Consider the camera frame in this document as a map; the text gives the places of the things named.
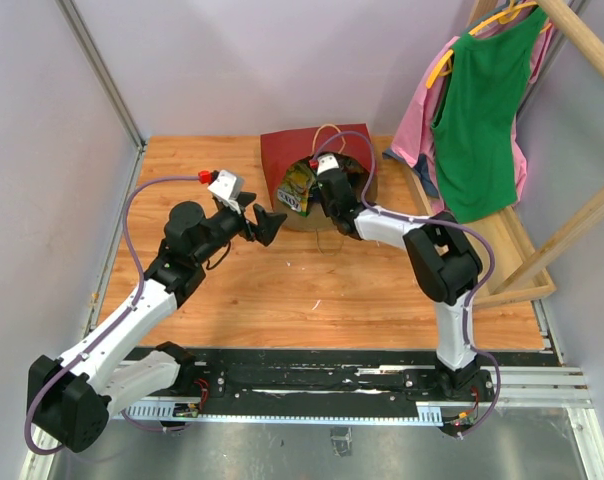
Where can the wooden clothes rack frame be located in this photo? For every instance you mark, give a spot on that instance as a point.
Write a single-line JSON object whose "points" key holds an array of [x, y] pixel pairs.
{"points": [[548, 242]]}

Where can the green tank top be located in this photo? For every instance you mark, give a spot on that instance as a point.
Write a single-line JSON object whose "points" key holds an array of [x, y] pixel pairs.
{"points": [[474, 161]]}

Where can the yellow clothes hanger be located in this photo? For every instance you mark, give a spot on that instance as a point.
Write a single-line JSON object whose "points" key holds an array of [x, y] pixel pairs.
{"points": [[504, 16]]}

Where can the aluminium corner post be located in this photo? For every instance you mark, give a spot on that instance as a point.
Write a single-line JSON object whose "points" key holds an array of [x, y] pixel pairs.
{"points": [[87, 44]]}

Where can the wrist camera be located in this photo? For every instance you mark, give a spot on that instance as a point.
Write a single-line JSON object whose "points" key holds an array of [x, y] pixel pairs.
{"points": [[226, 189], [327, 162]]}

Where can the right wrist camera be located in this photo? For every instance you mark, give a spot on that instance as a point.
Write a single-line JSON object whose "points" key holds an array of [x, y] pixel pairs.
{"points": [[327, 162]]}

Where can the green Fox's candy packet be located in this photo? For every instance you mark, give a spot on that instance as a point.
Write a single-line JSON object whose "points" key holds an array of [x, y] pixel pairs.
{"points": [[295, 189]]}

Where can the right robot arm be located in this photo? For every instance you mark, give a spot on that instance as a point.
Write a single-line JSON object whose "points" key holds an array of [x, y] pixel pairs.
{"points": [[445, 264]]}

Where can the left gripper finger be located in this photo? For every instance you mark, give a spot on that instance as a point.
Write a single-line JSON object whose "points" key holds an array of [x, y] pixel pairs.
{"points": [[267, 224], [244, 199]]}

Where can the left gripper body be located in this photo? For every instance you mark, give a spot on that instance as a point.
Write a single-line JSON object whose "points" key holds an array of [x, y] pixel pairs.
{"points": [[225, 224]]}

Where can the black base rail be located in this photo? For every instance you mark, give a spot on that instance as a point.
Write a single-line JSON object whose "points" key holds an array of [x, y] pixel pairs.
{"points": [[232, 373]]}

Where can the red brown paper bag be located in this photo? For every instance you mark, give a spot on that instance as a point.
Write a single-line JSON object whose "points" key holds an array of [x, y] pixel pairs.
{"points": [[348, 142]]}

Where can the white cable duct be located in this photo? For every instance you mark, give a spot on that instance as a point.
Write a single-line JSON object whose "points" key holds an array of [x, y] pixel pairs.
{"points": [[324, 410]]}

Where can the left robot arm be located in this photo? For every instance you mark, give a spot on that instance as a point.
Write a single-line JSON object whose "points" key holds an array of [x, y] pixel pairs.
{"points": [[73, 397]]}

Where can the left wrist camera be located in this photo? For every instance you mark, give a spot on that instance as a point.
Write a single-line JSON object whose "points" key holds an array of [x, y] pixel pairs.
{"points": [[226, 189]]}

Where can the blue grey shirt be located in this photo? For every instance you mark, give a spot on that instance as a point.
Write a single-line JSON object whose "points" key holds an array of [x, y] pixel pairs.
{"points": [[420, 168]]}

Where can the pink shirt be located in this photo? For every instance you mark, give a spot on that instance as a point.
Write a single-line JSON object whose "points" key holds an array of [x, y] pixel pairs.
{"points": [[414, 135]]}

